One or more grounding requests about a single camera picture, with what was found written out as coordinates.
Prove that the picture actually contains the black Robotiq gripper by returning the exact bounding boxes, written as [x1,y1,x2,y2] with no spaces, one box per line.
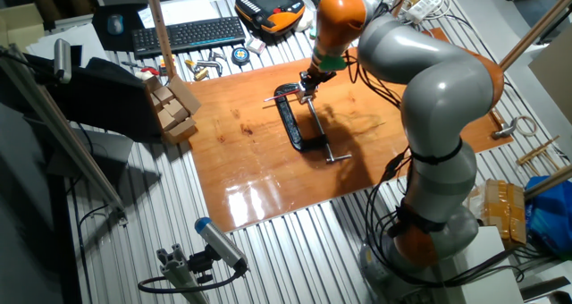
[298,66,337,97]

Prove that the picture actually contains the red pencil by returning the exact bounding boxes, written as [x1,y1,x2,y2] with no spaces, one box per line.
[263,88,301,104]

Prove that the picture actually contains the black C-clamp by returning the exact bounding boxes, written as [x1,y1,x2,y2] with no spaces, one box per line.
[273,82,353,165]

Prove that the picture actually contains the small pink white pack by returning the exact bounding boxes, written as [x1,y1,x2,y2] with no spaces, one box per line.
[245,37,268,56]

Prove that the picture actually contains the orange black teach pendant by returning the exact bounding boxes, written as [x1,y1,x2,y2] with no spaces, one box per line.
[233,0,307,36]

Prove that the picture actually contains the wooden board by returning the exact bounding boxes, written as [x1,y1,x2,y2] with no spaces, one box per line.
[184,25,515,234]

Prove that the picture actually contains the chrome pipe fitting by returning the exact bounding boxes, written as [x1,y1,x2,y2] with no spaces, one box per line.
[195,48,228,78]

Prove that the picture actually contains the brass fitting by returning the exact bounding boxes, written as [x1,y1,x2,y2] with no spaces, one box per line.
[183,58,211,83]

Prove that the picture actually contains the wooden pole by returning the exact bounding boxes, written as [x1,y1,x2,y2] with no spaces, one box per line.
[391,0,415,19]
[497,0,572,72]
[142,0,178,80]
[522,164,572,202]

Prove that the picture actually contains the black keyboard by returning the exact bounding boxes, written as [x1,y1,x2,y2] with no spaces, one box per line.
[130,15,248,60]

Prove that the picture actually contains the white power strip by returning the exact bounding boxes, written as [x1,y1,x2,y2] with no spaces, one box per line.
[403,0,443,24]

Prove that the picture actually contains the open cardboard box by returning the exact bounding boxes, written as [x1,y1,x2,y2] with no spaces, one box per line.
[142,73,203,147]

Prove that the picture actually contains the white paper sheets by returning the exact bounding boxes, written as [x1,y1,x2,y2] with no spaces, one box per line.
[137,0,223,30]

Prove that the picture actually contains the grey computer mouse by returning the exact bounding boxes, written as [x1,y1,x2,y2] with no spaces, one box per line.
[105,13,125,37]

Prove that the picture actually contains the black panel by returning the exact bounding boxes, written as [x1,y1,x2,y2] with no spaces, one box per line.
[24,52,164,145]

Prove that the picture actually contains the black mouse pad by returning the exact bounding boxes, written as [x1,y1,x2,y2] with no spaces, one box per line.
[91,3,147,54]

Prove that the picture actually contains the taped cardboard package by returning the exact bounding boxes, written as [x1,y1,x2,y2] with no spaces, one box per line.
[466,178,529,248]

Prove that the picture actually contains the wooden sticks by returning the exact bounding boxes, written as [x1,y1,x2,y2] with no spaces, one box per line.
[515,135,563,176]

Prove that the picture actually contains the white paper stack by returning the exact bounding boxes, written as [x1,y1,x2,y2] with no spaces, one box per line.
[25,22,109,64]

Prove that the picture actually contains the grey cardboard sheet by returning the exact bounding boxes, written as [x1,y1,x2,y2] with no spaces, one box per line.
[527,24,572,127]

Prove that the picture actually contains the blue bag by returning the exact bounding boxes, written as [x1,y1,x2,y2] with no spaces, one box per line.
[524,174,572,257]

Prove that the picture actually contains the plain closed cardboard box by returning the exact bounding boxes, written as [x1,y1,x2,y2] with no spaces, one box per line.
[0,3,46,51]

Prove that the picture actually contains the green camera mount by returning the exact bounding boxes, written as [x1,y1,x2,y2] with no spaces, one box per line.
[316,53,349,72]

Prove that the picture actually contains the red handled tool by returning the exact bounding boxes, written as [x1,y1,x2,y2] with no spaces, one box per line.
[119,60,162,78]

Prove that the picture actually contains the silver camera blue cap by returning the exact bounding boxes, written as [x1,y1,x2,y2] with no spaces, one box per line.
[194,215,249,273]

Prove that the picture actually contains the wooden handle hammer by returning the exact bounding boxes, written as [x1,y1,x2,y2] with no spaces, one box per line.
[490,109,519,140]

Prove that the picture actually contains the aluminium profile post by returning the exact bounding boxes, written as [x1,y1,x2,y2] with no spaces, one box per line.
[156,243,211,304]

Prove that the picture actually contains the white tape ring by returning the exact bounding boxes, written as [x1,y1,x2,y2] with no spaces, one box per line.
[513,114,540,139]

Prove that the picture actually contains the black camera cable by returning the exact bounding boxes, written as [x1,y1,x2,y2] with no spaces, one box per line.
[137,266,245,295]

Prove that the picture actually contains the aluminium frame bar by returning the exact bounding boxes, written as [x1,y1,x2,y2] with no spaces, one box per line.
[0,44,130,225]

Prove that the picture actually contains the white pedestal box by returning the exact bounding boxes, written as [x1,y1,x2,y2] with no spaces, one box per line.
[440,225,527,304]

